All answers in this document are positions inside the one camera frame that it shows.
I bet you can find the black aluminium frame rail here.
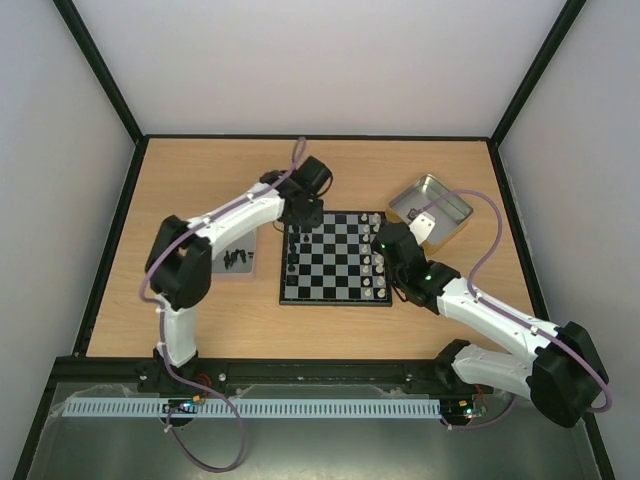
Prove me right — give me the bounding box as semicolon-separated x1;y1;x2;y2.
49;355;501;396

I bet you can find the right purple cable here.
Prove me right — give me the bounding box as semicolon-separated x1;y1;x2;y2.
414;188;614;431

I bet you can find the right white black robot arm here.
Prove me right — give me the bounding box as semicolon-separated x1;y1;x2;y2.
373;222;609;428

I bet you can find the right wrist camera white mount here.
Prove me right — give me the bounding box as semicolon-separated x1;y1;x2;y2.
409;211;435;245

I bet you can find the purple cable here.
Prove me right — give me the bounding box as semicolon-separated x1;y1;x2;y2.
138;137;307;472
414;188;614;431

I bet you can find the black silver chess board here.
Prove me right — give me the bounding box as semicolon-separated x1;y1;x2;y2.
279;210;393;307

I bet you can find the gold silver empty tin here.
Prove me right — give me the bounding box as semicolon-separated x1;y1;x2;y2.
385;174;474;255

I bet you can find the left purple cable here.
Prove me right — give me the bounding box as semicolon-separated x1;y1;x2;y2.
138;137;307;472

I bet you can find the pink tin with black pieces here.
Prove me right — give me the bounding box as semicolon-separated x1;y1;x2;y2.
212;229;258;283

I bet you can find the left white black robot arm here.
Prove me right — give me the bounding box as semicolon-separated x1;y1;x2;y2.
139;156;333;393

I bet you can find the light blue slotted cable duct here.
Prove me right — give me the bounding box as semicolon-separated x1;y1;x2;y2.
62;398;441;419

